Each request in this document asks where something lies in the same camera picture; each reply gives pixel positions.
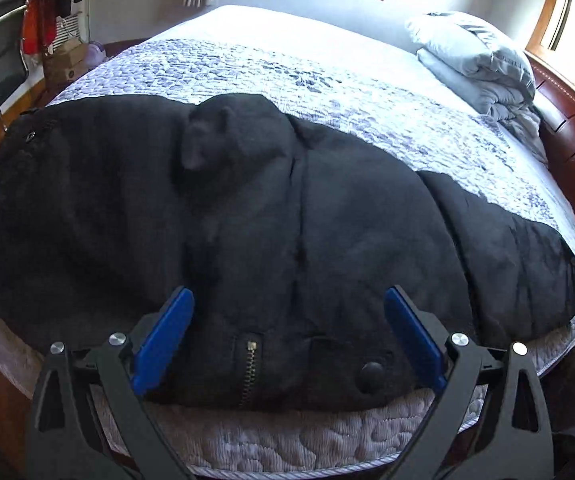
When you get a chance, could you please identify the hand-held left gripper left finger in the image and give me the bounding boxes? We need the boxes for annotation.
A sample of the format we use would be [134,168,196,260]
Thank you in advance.
[24,286,196,480]

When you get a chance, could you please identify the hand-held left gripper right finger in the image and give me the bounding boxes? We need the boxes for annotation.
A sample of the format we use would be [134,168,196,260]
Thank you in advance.
[384,286,555,480]

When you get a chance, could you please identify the red-brown wooden headboard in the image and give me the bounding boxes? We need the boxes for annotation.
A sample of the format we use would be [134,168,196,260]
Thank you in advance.
[525,50,575,261]

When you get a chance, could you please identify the folded grey duvet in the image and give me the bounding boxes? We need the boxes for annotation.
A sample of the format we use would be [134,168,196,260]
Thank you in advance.
[405,10,548,161]

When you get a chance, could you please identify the quilted grey patterned bed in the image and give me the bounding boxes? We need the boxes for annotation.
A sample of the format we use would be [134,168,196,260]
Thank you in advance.
[0,4,575,476]

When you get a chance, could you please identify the cardboard box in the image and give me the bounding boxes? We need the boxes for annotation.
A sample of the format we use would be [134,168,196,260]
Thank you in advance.
[42,40,90,86]

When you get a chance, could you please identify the red hanging garment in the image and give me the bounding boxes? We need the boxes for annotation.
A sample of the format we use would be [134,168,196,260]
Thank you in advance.
[21,0,58,56]

